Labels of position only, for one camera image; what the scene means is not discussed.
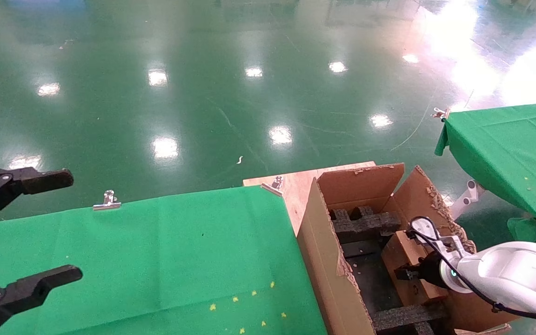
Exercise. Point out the silver binder clip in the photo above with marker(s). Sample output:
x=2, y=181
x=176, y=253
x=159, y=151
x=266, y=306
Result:
x=440, y=113
x=271, y=188
x=107, y=204

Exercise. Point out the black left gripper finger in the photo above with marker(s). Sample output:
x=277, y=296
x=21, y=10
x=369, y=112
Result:
x=26, y=293
x=40, y=180

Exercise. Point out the light wooden board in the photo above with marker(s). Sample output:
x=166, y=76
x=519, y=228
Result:
x=296, y=186

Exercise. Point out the large flat green tablecloth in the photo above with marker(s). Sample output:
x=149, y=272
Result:
x=156, y=256

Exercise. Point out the small brown box with holes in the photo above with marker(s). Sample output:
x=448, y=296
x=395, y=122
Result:
x=400, y=253

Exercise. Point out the notched black foam block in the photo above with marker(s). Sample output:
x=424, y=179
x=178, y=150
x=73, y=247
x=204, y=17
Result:
x=361, y=225

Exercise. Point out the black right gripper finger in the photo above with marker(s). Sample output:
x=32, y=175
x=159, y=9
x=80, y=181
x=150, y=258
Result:
x=407, y=273

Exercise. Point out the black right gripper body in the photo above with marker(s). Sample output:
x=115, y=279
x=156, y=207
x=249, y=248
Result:
x=431, y=272

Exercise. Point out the long black foam block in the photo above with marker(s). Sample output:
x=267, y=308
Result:
x=403, y=316

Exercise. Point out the black foam base sheet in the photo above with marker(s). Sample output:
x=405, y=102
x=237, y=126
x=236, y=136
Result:
x=370, y=279

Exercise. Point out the large open cardboard carton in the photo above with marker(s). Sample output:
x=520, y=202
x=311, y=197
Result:
x=328, y=260

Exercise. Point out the white metal table leg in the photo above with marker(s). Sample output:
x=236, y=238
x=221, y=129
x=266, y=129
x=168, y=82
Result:
x=465, y=200

